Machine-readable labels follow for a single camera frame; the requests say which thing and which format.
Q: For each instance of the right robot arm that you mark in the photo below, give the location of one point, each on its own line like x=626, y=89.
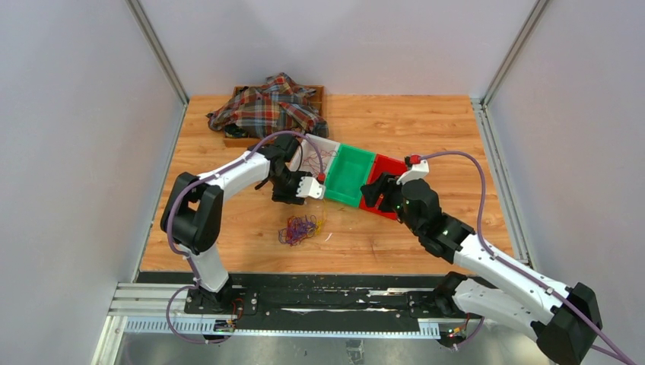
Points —
x=561, y=319

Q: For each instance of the white plastic bin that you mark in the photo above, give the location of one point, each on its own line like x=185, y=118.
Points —
x=315, y=155

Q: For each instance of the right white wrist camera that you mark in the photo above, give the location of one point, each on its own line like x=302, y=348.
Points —
x=417, y=168

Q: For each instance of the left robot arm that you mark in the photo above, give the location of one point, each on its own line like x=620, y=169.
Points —
x=193, y=214

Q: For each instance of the red plastic bin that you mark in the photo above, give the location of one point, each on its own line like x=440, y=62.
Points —
x=382, y=164

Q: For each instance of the aluminium frame rail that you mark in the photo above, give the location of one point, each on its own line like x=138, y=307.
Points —
x=147, y=324

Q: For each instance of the wooden tray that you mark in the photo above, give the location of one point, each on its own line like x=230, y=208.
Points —
x=237, y=141

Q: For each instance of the green plastic bin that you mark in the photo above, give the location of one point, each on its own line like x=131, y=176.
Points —
x=348, y=172

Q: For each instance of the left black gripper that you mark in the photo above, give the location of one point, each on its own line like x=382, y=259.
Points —
x=290, y=198

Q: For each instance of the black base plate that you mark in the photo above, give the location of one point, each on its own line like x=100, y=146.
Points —
x=334, y=303

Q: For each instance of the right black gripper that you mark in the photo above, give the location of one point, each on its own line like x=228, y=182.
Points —
x=386, y=185

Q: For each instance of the plaid shirt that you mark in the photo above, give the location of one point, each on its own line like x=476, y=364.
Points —
x=269, y=108

